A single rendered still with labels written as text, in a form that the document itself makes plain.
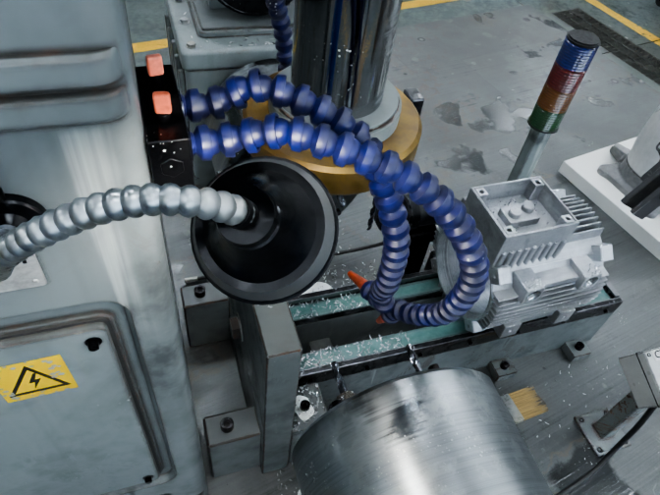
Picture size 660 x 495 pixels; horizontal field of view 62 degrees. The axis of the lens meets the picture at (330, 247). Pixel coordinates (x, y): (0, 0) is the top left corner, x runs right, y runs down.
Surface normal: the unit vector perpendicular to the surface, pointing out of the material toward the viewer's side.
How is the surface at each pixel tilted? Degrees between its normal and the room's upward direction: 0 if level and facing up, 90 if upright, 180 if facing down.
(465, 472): 2
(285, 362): 90
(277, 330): 0
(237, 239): 40
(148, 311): 90
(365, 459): 36
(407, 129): 0
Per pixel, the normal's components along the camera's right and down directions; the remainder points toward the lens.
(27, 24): 0.30, 0.73
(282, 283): -0.08, -0.11
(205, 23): 0.11, -0.65
